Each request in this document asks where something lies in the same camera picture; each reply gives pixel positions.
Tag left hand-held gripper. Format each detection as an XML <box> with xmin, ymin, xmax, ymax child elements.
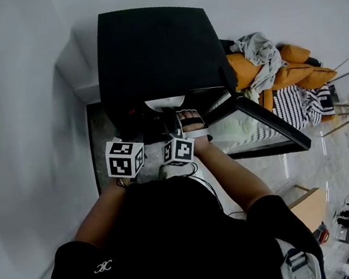
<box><xmin>103</xmin><ymin>133</ymin><xmax>149</xmax><ymax>181</ymax></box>

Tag person's black shirt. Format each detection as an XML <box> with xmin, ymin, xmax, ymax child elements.
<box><xmin>31</xmin><ymin>159</ymin><xmax>327</xmax><ymax>279</ymax></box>

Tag red box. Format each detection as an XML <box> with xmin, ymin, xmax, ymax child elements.
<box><xmin>311</xmin><ymin>222</ymin><xmax>332</xmax><ymax>246</ymax></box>

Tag black microwave oven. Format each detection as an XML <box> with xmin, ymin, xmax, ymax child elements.
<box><xmin>89</xmin><ymin>0</ymin><xmax>313</xmax><ymax>178</ymax></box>

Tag white harness strap with buckle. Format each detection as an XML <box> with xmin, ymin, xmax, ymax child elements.
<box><xmin>275</xmin><ymin>235</ymin><xmax>322</xmax><ymax>279</ymax></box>

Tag thin metal rod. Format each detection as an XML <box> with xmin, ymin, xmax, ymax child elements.
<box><xmin>331</xmin><ymin>52</ymin><xmax>349</xmax><ymax>72</ymax></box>

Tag person's left forearm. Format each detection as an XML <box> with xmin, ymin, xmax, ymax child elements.
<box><xmin>67</xmin><ymin>177</ymin><xmax>135</xmax><ymax>253</ymax></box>

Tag person's right forearm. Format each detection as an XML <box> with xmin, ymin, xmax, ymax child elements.
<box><xmin>190</xmin><ymin>129</ymin><xmax>276</xmax><ymax>220</ymax></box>

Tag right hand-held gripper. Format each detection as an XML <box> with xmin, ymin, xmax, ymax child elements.
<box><xmin>156</xmin><ymin>100</ymin><xmax>215</xmax><ymax>168</ymax></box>

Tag white plate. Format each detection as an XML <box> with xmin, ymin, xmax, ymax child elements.
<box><xmin>144</xmin><ymin>95</ymin><xmax>187</xmax><ymax>113</ymax></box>

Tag person's right hand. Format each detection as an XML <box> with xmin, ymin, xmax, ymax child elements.
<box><xmin>174</xmin><ymin>106</ymin><xmax>209</xmax><ymax>133</ymax></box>

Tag light wooden table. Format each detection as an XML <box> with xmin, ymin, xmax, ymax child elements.
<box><xmin>285</xmin><ymin>181</ymin><xmax>334</xmax><ymax>236</ymax></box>

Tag black and white striped blanket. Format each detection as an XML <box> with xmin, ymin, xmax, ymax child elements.
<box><xmin>235</xmin><ymin>79</ymin><xmax>339</xmax><ymax>147</ymax></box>

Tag crumpled grey cloth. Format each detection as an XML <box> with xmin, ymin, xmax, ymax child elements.
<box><xmin>227</xmin><ymin>28</ymin><xmax>291</xmax><ymax>97</ymax></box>

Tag orange cushion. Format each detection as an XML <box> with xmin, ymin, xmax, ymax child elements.
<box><xmin>271</xmin><ymin>59</ymin><xmax>322</xmax><ymax>93</ymax></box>
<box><xmin>299</xmin><ymin>65</ymin><xmax>340</xmax><ymax>91</ymax></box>
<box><xmin>278</xmin><ymin>41</ymin><xmax>313</xmax><ymax>66</ymax></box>
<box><xmin>226</xmin><ymin>49</ymin><xmax>266</xmax><ymax>92</ymax></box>

